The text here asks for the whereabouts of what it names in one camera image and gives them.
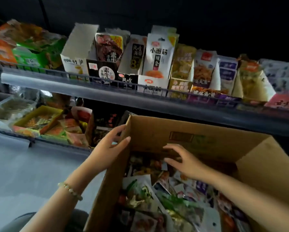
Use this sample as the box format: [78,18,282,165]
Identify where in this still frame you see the yellow display box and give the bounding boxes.
[167,78,194,100]

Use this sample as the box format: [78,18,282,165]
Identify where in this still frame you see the stack of orange snack packets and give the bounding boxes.
[0,20,42,63]

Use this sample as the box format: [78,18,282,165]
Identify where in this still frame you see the orange packets with green edge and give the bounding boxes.
[41,118,90,147]

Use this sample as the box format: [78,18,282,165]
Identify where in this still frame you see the grey metal shelf with rail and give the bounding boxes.
[0,60,289,140]

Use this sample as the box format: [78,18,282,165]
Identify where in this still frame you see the person's left forearm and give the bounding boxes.
[20,157,107,232]

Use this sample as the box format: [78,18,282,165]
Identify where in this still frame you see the large brown cardboard box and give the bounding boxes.
[83,114,289,232]

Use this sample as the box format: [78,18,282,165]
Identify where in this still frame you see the white and purple snack packets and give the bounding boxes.
[216,57,239,95]

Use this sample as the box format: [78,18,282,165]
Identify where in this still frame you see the person's right forearm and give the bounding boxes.
[206,164,289,232]

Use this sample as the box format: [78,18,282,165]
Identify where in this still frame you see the orange and purple display box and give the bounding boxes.
[187,85,242,106]

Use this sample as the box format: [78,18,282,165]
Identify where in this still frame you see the white display box red label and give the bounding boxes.
[137,74,170,96]

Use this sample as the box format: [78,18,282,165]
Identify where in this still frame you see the yellow open tray box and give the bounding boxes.
[12,105,64,137]

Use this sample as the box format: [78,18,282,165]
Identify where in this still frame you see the red and white display box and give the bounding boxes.
[71,106,94,146]

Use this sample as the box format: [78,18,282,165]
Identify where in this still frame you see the white and black display box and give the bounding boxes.
[117,34,148,90]

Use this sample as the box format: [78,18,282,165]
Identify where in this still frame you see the grey metal shelf board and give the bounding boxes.
[0,127,94,164]

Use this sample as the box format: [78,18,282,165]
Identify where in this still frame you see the person's right hand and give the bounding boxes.
[162,143,215,184]

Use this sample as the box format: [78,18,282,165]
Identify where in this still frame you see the pale bead bracelet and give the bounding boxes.
[58,182,83,201]

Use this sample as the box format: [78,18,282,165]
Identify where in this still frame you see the yellow and white snack packets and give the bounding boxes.
[232,54,276,103]

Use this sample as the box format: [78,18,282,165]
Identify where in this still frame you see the white open display box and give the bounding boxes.
[60,23,99,76]

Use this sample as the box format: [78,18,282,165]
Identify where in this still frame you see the pile of mixed snack packets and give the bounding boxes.
[111,152,254,232]

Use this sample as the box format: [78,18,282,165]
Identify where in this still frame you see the pale white snack packets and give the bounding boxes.
[259,58,289,95]

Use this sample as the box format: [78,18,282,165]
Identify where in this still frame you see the pink display box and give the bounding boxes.
[264,94,289,112]

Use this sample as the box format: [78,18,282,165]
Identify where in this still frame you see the clear plastic bin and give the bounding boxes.
[0,91,37,129]

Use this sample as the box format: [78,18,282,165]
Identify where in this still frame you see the white packets with red label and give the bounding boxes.
[193,49,218,89]

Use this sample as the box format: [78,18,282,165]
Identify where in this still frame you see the stack of green snack packets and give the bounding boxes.
[12,37,67,71]

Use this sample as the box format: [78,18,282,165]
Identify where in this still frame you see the white packets with orange picture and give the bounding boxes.
[142,25,180,79]

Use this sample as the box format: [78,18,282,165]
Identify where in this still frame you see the person's left hand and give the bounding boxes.
[88,125,132,174]

